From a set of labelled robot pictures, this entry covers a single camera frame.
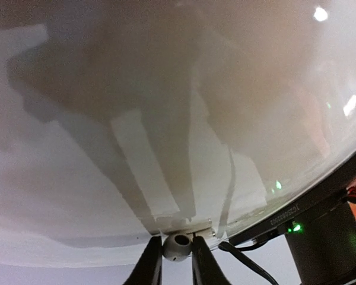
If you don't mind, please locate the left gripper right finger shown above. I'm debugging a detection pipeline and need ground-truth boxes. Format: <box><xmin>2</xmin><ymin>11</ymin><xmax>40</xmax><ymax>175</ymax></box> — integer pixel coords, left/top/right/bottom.
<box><xmin>192</xmin><ymin>236</ymin><xmax>231</xmax><ymax>285</ymax></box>

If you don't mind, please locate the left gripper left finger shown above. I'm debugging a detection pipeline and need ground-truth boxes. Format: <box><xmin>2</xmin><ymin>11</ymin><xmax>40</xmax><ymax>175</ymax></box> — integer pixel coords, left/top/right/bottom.
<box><xmin>123</xmin><ymin>236</ymin><xmax>163</xmax><ymax>285</ymax></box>

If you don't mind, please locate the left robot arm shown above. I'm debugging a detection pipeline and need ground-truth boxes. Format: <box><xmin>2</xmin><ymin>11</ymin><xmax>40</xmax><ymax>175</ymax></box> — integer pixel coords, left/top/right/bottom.
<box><xmin>126</xmin><ymin>153</ymin><xmax>356</xmax><ymax>284</ymax></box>

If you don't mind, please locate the small white earbud front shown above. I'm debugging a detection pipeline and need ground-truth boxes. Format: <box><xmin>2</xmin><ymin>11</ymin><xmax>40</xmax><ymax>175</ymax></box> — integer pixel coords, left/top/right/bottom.
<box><xmin>163</xmin><ymin>233</ymin><xmax>192</xmax><ymax>262</ymax></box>

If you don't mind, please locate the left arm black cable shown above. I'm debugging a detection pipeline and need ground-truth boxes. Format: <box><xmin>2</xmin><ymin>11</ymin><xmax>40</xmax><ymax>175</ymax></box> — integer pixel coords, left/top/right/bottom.
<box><xmin>218</xmin><ymin>240</ymin><xmax>281</xmax><ymax>285</ymax></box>

